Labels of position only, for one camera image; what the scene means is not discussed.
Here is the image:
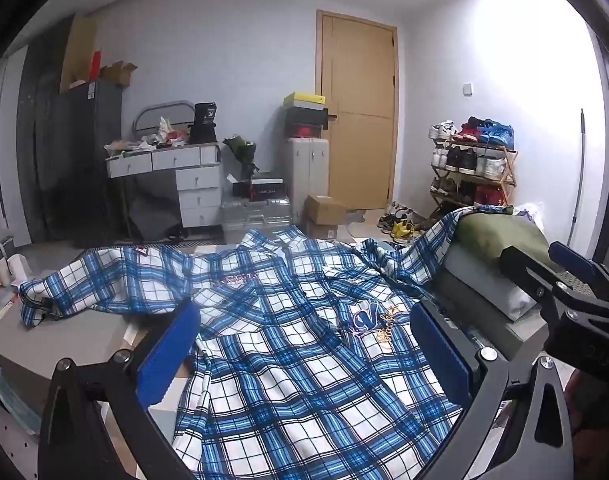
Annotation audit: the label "green flower bouquet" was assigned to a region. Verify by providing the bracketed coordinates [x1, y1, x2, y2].
[224, 136, 258, 180]

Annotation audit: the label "cardboard box on floor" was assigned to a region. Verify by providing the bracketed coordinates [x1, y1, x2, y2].
[304, 194, 347, 240]

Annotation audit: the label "silver aluminium suitcase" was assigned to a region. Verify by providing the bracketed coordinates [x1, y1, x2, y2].
[221, 198, 291, 235]

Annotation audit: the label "shoes on floor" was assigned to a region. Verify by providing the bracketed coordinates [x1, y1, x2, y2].
[377, 202, 429, 246]

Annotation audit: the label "blue white plaid shirt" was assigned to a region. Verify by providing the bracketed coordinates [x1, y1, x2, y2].
[19, 207, 474, 479]

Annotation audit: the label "dark wardrobe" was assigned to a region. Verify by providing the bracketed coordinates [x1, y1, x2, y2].
[20, 79, 122, 248]

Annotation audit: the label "white drawer desk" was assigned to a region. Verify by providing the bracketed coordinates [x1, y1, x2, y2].
[106, 143, 223, 229]

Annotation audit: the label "wooden door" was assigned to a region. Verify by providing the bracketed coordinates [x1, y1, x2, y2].
[315, 11, 399, 209]

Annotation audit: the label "black red box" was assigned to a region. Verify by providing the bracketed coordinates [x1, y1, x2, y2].
[226, 174, 287, 202]

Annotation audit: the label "wooden shoe rack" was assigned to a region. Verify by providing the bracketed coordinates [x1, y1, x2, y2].
[428, 116, 518, 214]

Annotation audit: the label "stack of shoe boxes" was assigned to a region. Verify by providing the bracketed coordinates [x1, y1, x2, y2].
[283, 92, 329, 138]

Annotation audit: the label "green pillow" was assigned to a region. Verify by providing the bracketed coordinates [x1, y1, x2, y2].
[455, 212, 562, 272]

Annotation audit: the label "grey pillow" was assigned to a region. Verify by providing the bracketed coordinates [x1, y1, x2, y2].
[434, 243, 536, 324]

